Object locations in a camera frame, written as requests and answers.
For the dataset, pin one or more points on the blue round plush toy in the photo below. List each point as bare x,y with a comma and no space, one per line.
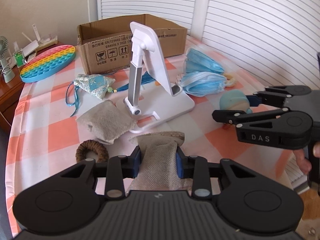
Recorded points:
235,100

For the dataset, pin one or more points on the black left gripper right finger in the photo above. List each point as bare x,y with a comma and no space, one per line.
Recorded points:
243,198

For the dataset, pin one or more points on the wooden nightstand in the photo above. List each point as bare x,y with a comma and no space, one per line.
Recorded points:
10,94

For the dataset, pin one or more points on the white wifi router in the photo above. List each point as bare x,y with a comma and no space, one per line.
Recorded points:
39,43

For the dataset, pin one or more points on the rainbow pop-it toy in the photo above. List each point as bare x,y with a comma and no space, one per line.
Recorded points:
48,63

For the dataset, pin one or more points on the blue face mask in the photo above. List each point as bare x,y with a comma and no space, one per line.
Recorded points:
201,84
197,61

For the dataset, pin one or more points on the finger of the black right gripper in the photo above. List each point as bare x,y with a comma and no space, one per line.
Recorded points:
276,95
280,128

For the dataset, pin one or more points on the beige linen sachet bag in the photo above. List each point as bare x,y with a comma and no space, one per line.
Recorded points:
158,171

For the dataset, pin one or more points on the cardboard box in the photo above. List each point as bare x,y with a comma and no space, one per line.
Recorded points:
105,45

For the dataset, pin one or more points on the checkered pink tablecloth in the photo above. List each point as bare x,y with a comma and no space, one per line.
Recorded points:
45,135

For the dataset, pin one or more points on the blue embroidered sachet pouch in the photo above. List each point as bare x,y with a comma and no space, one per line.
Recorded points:
96,84

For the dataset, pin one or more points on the white phone stand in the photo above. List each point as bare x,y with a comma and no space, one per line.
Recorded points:
152,99

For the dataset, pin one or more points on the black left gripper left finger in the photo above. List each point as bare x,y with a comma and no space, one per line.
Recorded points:
73,197

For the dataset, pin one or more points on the green small bottle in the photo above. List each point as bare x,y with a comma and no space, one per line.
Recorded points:
19,58

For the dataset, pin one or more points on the green desk fan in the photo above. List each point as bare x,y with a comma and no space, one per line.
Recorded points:
6,69

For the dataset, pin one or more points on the person's right hand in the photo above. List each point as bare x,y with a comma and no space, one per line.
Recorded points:
303,163

